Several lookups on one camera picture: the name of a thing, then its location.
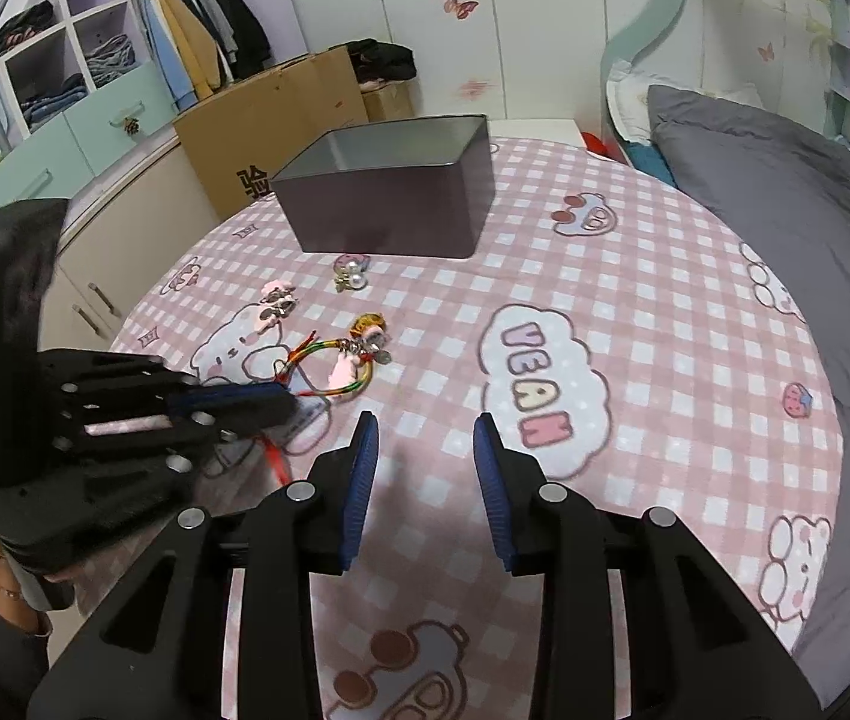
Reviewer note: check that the white wardrobe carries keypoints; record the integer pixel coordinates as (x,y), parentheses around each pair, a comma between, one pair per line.
(530,30)

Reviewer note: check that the pink checked tablecloth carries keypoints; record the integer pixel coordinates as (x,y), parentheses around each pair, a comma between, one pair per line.
(620,315)

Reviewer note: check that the grey metal tin box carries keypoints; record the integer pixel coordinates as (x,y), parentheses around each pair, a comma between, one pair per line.
(380,210)

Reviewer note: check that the small cardboard box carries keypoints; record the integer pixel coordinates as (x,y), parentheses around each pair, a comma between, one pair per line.
(387,99)

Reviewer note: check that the pink bear charm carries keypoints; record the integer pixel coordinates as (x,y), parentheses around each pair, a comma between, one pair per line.
(277,306)

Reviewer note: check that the white pillow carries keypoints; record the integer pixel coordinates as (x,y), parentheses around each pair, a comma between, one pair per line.
(631,105)

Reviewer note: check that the silver pink charm trinket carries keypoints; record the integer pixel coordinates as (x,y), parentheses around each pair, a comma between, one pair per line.
(353,274)

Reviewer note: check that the teal bed sheet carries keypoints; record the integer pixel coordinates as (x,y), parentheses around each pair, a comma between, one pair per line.
(650,163)

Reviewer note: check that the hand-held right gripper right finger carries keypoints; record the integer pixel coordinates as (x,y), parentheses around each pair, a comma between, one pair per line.
(492,495)

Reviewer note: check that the pinecone pendant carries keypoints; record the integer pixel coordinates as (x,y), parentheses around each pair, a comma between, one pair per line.
(130,125)

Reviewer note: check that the small pink butterfly sticker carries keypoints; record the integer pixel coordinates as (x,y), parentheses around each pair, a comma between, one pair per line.
(766,51)

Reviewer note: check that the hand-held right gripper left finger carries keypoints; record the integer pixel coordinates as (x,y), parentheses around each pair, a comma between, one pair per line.
(361,495)

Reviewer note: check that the faded pink butterfly sticker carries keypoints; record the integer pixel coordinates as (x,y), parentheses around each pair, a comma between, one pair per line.
(476,88)

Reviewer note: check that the red stool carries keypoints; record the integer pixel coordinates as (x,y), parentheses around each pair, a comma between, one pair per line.
(605,148)

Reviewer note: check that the green drawer cabinet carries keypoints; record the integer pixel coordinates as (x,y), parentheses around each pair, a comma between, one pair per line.
(95,116)

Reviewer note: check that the grey duvet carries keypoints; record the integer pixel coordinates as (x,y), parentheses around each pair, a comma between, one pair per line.
(807,255)

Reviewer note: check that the dark folded clothes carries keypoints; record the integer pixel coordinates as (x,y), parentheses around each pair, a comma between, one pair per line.
(23,26)

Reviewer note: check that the light blue hanging shirt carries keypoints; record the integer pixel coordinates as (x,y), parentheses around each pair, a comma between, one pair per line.
(170,52)

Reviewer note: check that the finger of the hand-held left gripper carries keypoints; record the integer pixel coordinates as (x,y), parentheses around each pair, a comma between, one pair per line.
(245,426)
(237,397)

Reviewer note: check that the yellow hanging garment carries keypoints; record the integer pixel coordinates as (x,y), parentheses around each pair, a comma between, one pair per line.
(196,45)

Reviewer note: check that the black bag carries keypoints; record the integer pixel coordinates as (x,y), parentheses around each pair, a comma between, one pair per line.
(383,60)

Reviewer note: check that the grey folded jeans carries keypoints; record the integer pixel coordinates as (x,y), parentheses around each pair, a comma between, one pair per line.
(110,60)

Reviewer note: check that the teal bunk bed frame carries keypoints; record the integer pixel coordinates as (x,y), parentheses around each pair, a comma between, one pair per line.
(657,22)

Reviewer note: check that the large cardboard box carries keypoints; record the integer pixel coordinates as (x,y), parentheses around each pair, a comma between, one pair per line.
(260,120)

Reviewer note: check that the white board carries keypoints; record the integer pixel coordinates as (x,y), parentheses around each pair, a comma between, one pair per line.
(537,129)

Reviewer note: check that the blue folded jeans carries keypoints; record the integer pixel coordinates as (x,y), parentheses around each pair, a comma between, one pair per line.
(53,101)

